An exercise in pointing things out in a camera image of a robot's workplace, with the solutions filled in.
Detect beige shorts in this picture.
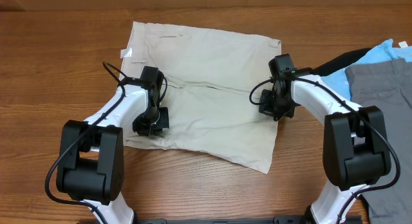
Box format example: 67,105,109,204
122,22,281,173

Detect black garment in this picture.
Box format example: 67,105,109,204
312,48,371,77

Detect grey garment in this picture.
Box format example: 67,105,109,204
345,59,411,223

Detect light blue garment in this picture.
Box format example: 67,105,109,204
321,39,412,101

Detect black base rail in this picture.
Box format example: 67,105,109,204
128,214,363,224

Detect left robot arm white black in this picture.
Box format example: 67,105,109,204
45,66,169,223

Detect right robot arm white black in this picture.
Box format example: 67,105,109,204
257,54,399,224

